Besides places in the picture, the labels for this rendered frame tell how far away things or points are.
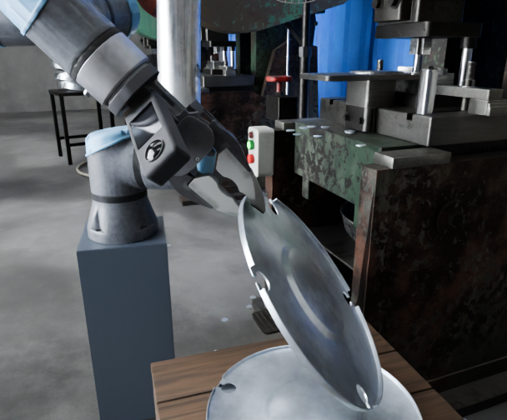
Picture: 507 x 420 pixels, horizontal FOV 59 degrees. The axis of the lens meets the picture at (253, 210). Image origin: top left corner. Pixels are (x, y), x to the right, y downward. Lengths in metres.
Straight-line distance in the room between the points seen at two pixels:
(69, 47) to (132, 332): 0.69
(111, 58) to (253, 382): 0.49
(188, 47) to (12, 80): 6.72
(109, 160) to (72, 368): 0.68
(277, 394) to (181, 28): 0.66
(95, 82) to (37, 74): 7.03
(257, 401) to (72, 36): 0.52
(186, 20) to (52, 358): 1.00
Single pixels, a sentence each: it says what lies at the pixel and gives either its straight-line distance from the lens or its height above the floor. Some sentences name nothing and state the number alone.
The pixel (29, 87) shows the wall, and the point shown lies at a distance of 7.57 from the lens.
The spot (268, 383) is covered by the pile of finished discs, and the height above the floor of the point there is 0.36.
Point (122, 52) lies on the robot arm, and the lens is 0.52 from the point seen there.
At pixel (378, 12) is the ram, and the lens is 1.19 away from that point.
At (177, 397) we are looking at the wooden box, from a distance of 0.72.
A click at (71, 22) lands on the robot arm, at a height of 0.86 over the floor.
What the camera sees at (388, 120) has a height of 0.68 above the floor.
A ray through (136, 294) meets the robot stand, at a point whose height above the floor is 0.34.
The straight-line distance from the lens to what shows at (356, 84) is 1.13.
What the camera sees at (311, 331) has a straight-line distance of 0.50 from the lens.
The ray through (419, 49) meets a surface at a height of 0.83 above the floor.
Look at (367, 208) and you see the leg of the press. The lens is 0.90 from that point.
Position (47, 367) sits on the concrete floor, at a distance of 1.44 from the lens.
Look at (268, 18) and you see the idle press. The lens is 2.44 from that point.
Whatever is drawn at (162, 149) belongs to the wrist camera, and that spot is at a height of 0.74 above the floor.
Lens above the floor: 0.83
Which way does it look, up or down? 19 degrees down
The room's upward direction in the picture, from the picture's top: straight up
